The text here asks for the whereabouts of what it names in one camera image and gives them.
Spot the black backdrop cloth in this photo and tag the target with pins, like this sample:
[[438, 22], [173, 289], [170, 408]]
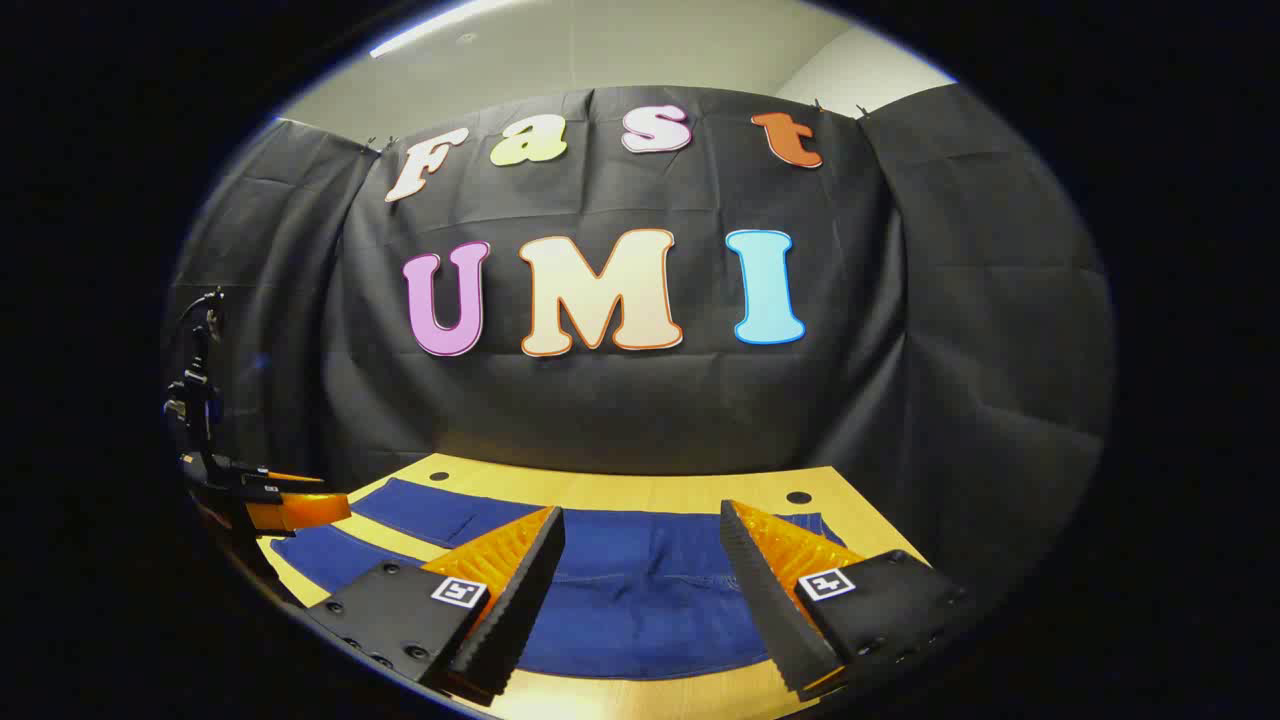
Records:
[[640, 400]]

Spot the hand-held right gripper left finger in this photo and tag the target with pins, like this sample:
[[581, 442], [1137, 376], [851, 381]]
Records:
[[520, 590]]

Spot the blue denim jeans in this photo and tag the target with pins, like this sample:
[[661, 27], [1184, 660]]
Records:
[[640, 600]]

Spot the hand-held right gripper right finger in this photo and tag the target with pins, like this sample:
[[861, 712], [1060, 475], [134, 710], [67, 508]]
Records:
[[770, 600]]

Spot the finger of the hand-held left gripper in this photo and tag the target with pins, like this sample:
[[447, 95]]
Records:
[[305, 511], [285, 476]]

